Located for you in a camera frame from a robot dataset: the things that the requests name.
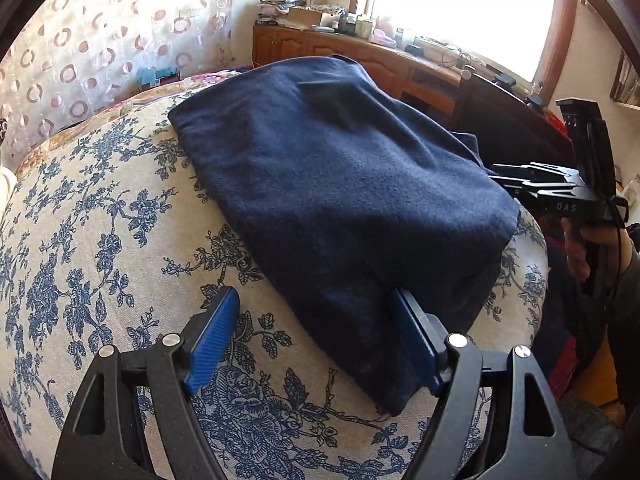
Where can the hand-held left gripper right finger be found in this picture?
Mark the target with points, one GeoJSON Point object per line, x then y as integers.
{"type": "Point", "coordinates": [415, 345]}

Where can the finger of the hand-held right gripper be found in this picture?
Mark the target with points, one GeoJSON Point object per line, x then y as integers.
{"type": "Point", "coordinates": [550, 191]}
{"type": "Point", "coordinates": [540, 173]}

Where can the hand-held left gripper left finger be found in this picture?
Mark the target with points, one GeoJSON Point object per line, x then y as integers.
{"type": "Point", "coordinates": [212, 340]}

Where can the navy t-shirt with orange print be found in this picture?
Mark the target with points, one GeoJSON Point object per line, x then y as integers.
{"type": "Point", "coordinates": [340, 185]}

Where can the person's right hand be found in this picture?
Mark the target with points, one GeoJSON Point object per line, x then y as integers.
{"type": "Point", "coordinates": [575, 260]}

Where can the blue floral bed sheet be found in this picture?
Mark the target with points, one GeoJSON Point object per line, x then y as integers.
{"type": "Point", "coordinates": [125, 260]}

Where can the wooden framed window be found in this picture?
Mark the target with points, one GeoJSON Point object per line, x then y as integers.
{"type": "Point", "coordinates": [465, 5]}

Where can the wooden cabinet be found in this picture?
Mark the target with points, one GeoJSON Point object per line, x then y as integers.
{"type": "Point", "coordinates": [320, 45]}

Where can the pink floral blanket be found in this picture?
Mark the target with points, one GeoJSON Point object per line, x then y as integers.
{"type": "Point", "coordinates": [200, 81]}

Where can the blue box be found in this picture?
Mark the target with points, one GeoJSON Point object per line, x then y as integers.
{"type": "Point", "coordinates": [157, 77]}

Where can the cardboard box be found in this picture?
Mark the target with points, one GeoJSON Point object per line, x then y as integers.
{"type": "Point", "coordinates": [305, 16]}

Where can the sheer curtain with circle pattern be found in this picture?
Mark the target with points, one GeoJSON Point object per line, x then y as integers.
{"type": "Point", "coordinates": [100, 25]}

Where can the wall shelf with books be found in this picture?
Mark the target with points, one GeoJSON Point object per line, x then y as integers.
{"type": "Point", "coordinates": [627, 80]}

